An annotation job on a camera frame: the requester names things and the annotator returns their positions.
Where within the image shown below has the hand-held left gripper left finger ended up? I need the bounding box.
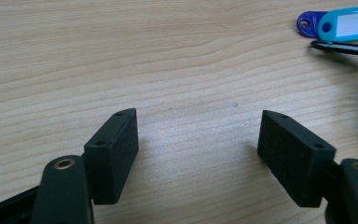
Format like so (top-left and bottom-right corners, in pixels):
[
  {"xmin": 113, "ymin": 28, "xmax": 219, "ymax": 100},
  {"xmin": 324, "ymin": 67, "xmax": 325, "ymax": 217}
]
[{"xmin": 83, "ymin": 107, "xmax": 140, "ymax": 206}]

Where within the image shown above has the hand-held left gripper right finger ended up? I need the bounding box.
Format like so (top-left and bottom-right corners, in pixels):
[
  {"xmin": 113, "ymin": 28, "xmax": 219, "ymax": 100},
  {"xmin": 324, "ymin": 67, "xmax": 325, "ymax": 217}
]
[{"xmin": 256, "ymin": 109, "xmax": 337, "ymax": 208}]

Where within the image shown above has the black key tag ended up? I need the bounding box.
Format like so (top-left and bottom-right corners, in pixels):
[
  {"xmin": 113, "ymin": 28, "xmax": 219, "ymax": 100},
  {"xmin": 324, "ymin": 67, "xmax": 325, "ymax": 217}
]
[{"xmin": 309, "ymin": 39, "xmax": 358, "ymax": 58}]

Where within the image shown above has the dark blue key tag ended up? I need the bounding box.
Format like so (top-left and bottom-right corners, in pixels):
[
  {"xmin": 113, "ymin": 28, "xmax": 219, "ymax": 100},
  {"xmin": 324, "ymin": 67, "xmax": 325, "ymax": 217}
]
[{"xmin": 296, "ymin": 10, "xmax": 329, "ymax": 39}]

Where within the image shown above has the light blue key tag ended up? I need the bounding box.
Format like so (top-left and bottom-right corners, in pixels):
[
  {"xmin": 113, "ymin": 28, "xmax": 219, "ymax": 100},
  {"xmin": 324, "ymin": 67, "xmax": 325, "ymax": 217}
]
[{"xmin": 316, "ymin": 3, "xmax": 358, "ymax": 43}]

